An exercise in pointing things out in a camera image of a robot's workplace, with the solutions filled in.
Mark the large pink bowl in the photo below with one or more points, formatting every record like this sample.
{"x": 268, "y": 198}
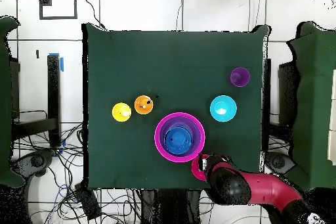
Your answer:
{"x": 156, "y": 137}

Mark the orange cup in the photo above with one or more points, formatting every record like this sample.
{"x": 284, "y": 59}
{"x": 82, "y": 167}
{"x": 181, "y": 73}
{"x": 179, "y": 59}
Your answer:
{"x": 140, "y": 101}

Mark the dark blue bowl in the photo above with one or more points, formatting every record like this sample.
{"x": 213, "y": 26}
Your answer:
{"x": 179, "y": 140}

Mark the purple bowl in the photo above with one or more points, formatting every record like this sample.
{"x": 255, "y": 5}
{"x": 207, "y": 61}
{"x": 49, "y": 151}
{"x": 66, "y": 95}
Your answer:
{"x": 197, "y": 132}

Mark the small red-pink bowl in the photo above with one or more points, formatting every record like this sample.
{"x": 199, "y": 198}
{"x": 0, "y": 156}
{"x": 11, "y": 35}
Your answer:
{"x": 194, "y": 168}

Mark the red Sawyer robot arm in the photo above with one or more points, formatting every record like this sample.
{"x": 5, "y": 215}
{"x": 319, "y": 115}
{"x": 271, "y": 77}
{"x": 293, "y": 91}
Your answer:
{"x": 262, "y": 188}

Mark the yellow cup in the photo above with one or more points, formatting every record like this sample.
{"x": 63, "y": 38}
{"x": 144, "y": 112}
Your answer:
{"x": 118, "y": 109}

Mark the cyan bowl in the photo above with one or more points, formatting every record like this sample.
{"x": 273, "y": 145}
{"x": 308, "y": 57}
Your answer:
{"x": 223, "y": 105}

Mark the purple cup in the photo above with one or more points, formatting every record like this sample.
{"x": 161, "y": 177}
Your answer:
{"x": 240, "y": 76}

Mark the black stand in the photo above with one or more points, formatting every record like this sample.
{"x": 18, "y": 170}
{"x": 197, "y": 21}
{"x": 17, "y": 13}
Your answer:
{"x": 267, "y": 90}
{"x": 53, "y": 90}

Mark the blue tape piece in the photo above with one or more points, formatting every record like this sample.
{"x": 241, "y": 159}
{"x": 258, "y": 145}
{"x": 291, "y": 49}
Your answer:
{"x": 61, "y": 64}

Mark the black box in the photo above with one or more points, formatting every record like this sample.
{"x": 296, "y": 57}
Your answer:
{"x": 89, "y": 203}

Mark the grey chair base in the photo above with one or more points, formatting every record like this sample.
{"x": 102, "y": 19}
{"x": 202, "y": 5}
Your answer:
{"x": 36, "y": 161}
{"x": 279, "y": 162}

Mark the dark green side tablecloth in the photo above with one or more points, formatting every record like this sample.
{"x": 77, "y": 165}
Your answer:
{"x": 315, "y": 103}
{"x": 5, "y": 103}

